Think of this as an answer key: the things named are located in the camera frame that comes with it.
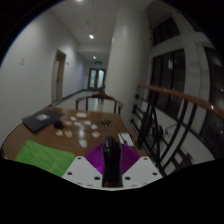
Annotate wood-topped black metal railing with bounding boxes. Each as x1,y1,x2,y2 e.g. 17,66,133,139
130,82,224,178

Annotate dark framed window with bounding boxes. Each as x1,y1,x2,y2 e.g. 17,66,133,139
150,15,224,161

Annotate black closed laptop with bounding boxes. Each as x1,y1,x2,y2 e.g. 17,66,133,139
21,108,66,134

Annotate glass double door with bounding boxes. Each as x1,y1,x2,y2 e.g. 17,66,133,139
87,68,107,91

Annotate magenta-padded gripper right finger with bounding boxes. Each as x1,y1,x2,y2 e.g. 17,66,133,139
119,143,163,189

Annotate beige side door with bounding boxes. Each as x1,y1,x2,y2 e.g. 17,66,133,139
50,48,67,105

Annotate small black box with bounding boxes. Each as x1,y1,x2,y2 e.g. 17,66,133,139
53,119,64,130

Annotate black computer mouse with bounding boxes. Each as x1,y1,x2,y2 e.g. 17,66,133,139
101,134,123,189

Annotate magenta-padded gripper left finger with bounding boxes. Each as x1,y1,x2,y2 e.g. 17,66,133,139
62,143,107,189

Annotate small white oval piece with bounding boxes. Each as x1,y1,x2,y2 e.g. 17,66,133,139
78,139,89,149

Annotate green mouse pad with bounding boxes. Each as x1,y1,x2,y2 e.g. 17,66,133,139
14,139,76,178

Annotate ceiling lights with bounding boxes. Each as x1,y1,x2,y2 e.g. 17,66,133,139
75,0,98,60

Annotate wooden armchair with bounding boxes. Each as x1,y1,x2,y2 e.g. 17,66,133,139
74,92,125,116

